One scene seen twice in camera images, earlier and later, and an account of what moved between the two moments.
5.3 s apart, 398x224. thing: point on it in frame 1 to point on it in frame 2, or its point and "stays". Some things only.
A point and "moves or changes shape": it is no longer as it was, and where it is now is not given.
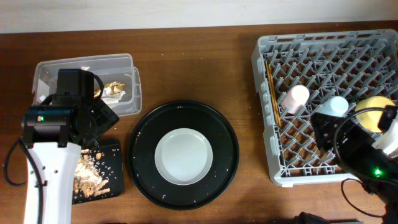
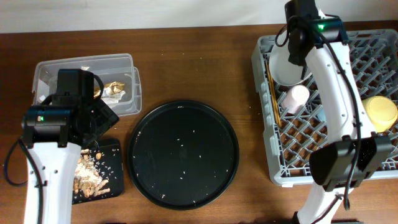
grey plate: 183,157 to 282,70
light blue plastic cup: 336,105 moves or changes shape
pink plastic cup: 295,99 stays
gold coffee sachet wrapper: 114,88 stays
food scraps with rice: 87,178 stays
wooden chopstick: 275,95 stays
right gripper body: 365,162 to 295,59
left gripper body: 104,119 stays
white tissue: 107,97 stays
